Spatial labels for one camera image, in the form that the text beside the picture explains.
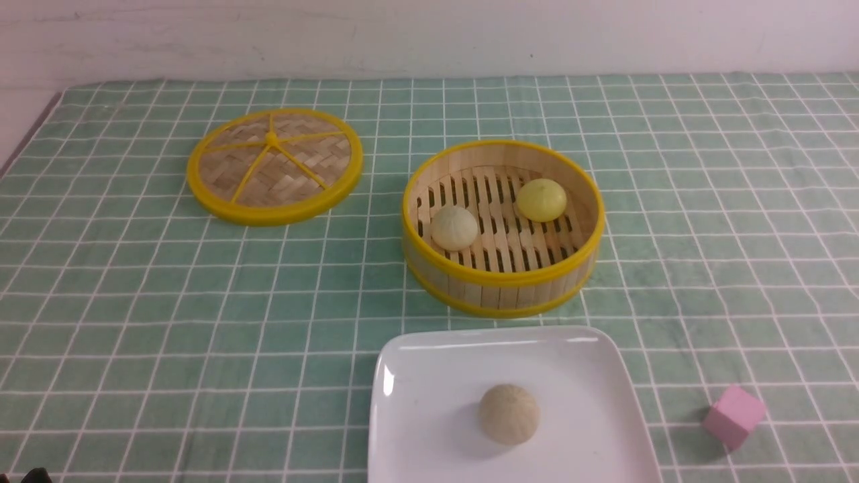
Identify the beige steamed bun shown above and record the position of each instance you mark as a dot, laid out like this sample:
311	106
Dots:
509	414

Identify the white square plate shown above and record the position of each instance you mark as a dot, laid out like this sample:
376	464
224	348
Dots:
423	417

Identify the pink cube block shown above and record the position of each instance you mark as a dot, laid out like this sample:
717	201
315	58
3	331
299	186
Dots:
734	416

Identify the yellow bamboo steamer basket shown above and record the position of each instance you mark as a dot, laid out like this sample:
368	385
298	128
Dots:
516	267

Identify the yellow bamboo steamer lid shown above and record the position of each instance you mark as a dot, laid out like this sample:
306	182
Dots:
276	167

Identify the green checkered tablecloth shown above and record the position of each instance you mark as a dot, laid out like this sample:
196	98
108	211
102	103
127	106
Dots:
146	341

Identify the yellow steamed bun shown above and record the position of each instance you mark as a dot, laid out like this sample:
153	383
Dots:
541	200

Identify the white steamed bun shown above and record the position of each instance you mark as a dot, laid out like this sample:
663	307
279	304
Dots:
453	228

